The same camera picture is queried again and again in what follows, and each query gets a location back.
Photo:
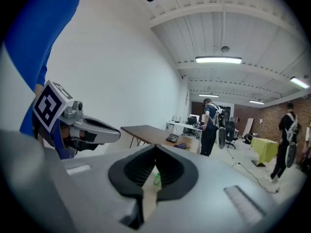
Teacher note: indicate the white wall notice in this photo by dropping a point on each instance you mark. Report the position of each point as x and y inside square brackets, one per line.
[187, 98]

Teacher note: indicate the person's left forearm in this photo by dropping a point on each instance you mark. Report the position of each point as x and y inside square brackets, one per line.
[40, 91]

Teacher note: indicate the person's blue shirt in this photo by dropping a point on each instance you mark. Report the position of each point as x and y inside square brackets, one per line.
[36, 33]

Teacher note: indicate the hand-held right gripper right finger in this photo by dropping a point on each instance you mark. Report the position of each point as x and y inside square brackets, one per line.
[206, 203]

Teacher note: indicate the black office chair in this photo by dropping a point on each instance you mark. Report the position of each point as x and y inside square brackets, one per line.
[230, 132]
[192, 120]

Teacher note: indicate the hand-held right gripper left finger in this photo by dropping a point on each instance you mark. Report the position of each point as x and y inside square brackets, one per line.
[97, 203]

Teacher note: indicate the round ceiling fixture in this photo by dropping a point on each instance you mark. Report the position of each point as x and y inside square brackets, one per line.
[225, 49]

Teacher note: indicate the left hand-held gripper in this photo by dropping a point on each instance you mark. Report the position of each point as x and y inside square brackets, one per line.
[47, 105]

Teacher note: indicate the ceiling strip light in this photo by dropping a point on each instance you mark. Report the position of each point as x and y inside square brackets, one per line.
[256, 102]
[300, 82]
[218, 60]
[209, 95]

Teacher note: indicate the black router with antennas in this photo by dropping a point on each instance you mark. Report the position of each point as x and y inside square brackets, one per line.
[176, 121]

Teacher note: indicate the black calculator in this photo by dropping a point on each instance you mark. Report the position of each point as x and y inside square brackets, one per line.
[172, 138]

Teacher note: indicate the white desk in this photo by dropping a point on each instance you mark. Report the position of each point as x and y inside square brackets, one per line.
[179, 125]

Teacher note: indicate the white board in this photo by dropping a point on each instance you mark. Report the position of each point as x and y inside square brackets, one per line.
[249, 127]

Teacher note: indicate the blue sock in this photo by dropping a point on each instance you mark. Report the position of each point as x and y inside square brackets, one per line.
[180, 145]

